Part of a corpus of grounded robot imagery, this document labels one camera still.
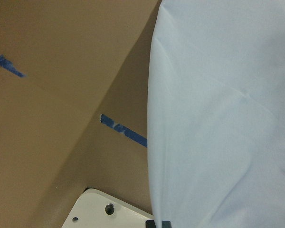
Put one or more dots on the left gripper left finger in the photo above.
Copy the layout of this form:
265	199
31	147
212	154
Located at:
150	224

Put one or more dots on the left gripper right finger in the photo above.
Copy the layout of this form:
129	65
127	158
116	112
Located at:
166	224

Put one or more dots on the light blue t-shirt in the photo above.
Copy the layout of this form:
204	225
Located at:
216	114

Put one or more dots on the white camera pillar base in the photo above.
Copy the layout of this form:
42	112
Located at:
96	209

